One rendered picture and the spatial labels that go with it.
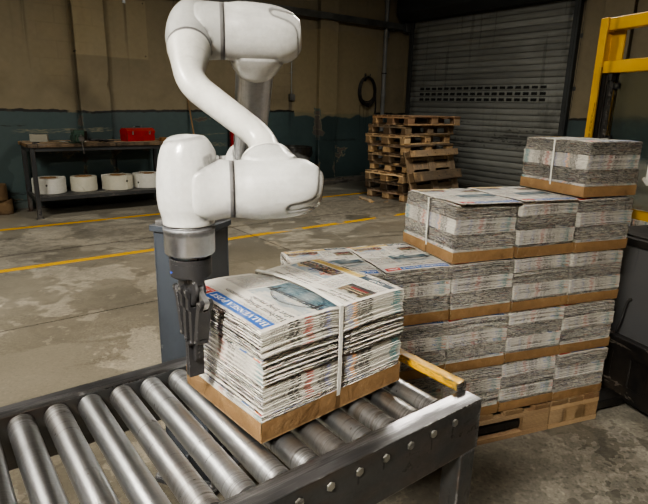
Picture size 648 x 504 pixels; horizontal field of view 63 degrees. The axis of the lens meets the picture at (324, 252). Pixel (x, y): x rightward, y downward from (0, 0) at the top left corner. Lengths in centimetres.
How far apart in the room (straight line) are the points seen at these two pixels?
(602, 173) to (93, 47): 689
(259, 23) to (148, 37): 717
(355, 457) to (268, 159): 55
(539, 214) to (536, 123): 718
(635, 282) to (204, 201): 257
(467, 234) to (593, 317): 81
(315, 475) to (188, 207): 50
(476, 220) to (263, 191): 129
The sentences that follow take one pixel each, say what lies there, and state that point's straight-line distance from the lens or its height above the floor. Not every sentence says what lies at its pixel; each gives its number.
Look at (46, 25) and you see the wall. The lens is 816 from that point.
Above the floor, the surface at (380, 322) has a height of 96.
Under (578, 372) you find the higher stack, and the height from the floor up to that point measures 26.
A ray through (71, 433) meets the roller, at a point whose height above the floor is 80.
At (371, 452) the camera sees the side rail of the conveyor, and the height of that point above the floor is 80.
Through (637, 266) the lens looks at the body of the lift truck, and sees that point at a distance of 314.
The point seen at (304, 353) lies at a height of 96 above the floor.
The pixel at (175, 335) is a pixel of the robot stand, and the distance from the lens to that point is 198.
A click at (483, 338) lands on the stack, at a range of 227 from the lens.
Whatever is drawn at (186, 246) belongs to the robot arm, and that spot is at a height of 116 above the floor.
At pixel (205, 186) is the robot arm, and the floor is 127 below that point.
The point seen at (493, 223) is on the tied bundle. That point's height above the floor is 98.
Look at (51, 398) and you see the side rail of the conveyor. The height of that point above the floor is 80.
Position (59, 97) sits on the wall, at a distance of 812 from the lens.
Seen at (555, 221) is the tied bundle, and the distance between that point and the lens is 233.
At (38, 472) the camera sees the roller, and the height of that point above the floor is 80.
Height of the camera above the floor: 140
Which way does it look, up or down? 15 degrees down
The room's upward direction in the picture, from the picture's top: 1 degrees clockwise
